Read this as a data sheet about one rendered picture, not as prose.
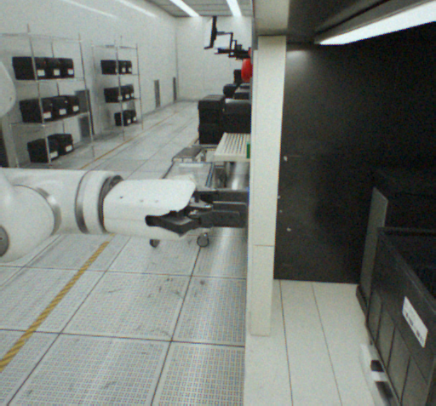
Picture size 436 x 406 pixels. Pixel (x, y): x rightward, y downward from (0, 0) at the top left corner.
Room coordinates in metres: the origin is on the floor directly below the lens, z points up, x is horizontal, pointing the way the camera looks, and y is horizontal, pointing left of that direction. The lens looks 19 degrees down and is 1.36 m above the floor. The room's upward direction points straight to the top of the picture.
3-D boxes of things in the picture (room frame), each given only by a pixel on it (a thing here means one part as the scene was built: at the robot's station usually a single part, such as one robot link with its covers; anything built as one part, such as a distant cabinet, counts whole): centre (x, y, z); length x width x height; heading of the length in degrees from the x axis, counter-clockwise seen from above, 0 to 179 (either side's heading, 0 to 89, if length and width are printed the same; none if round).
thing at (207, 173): (2.93, 0.26, 0.24); 0.97 x 0.52 x 0.48; 177
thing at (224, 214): (0.38, 0.00, 1.19); 0.07 x 0.03 x 0.03; 84
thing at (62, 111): (4.84, 2.21, 0.81); 0.30 x 0.28 x 0.26; 174
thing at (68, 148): (4.86, 2.21, 0.31); 0.30 x 0.28 x 0.26; 172
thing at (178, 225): (0.39, 0.06, 1.19); 0.08 x 0.06 x 0.01; 24
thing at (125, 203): (0.43, 0.09, 1.19); 0.11 x 0.10 x 0.07; 84
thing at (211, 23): (3.70, -0.07, 1.59); 0.50 x 0.41 x 0.36; 84
